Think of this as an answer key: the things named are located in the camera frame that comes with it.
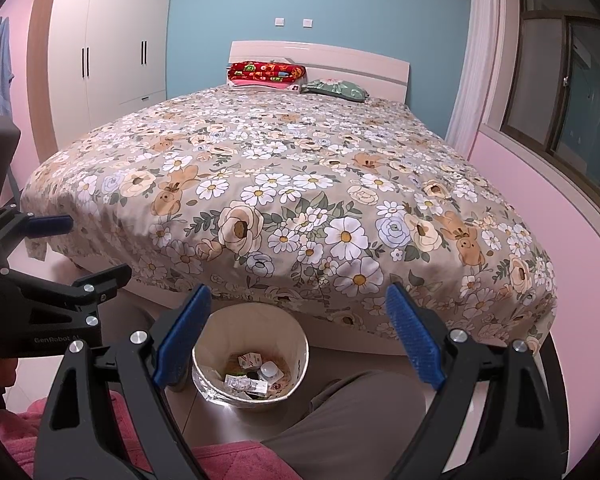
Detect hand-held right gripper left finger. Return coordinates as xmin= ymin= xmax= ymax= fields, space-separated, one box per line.
xmin=32 ymin=284 xmax=212 ymax=480

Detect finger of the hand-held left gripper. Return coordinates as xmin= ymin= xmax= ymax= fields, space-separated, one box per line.
xmin=0 ymin=207 xmax=74 ymax=248
xmin=0 ymin=262 xmax=132 ymax=333

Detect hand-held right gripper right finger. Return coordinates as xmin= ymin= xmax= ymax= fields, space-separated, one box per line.
xmin=386 ymin=284 xmax=563 ymax=480

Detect trash bin with white bag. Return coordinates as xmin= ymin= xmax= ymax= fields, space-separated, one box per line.
xmin=191 ymin=302 xmax=310 ymax=408

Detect person's left hand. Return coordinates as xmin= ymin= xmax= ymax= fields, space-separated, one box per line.
xmin=0 ymin=359 xmax=18 ymax=393

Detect person's right leg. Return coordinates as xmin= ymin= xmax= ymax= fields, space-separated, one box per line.
xmin=260 ymin=370 xmax=428 ymax=480

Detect pink quilted garment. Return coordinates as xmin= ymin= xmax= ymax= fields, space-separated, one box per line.
xmin=0 ymin=392 xmax=293 ymax=480

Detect blue hanging clothes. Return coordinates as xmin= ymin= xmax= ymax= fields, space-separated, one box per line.
xmin=0 ymin=16 xmax=16 ymax=116

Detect floral bedspread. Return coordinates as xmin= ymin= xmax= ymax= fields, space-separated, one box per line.
xmin=20 ymin=82 xmax=558 ymax=356

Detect white wardrobe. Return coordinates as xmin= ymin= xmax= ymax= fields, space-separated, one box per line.
xmin=27 ymin=0 xmax=173 ymax=161

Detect pink pillow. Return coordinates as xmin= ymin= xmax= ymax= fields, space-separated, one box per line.
xmin=228 ymin=80 xmax=303 ymax=93

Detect green floral pillow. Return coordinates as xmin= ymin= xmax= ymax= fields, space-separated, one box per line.
xmin=300 ymin=78 xmax=370 ymax=103

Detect red printed blanket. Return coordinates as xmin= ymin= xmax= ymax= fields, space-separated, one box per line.
xmin=226 ymin=61 xmax=307 ymax=85

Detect white bed headboard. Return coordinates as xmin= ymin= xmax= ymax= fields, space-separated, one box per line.
xmin=228 ymin=40 xmax=412 ymax=106

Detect white curtain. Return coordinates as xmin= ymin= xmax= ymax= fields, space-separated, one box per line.
xmin=447 ymin=0 xmax=511 ymax=158

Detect dark framed window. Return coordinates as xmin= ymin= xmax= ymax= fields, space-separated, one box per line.
xmin=500 ymin=0 xmax=600 ymax=196

